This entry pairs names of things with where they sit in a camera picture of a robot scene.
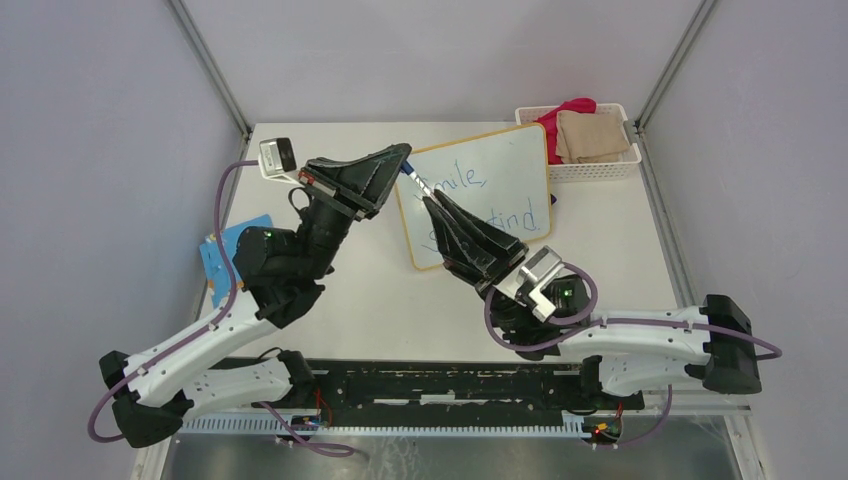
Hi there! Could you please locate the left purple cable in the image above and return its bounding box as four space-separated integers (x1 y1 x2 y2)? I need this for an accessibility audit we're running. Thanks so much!
86 159 261 445

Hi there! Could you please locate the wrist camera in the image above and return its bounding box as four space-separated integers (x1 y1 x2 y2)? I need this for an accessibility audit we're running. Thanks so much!
495 245 565 322
258 137 298 184

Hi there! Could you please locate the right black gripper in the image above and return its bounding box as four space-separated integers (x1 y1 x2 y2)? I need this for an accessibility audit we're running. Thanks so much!
425 187 535 334

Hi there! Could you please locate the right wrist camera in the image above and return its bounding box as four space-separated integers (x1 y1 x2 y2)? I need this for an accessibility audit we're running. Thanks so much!
495 245 565 322

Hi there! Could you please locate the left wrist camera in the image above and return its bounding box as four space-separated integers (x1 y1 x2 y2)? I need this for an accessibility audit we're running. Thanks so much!
258 137 298 184

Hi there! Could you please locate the blue marker cap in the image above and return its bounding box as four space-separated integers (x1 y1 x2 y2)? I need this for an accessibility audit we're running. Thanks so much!
401 160 415 176

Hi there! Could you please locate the yellow framed whiteboard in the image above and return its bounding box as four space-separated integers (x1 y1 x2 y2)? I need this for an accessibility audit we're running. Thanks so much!
408 123 553 244

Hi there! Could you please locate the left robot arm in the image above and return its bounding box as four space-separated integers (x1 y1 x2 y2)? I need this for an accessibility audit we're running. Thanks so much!
99 143 412 448

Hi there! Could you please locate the blue capped whiteboard marker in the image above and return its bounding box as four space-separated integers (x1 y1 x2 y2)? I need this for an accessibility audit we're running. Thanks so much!
408 170 433 198

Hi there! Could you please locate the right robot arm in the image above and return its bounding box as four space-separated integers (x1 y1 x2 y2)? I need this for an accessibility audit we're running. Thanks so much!
422 190 782 408

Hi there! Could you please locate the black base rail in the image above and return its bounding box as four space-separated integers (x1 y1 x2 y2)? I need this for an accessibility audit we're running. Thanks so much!
211 357 647 431

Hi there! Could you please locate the red cloth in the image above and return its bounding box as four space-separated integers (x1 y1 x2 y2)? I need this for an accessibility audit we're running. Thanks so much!
534 97 597 165

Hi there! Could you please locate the beige cloth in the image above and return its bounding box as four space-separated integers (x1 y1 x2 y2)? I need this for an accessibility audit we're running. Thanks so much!
555 110 630 164

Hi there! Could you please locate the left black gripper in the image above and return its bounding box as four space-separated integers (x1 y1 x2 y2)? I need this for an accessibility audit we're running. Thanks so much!
304 150 423 281

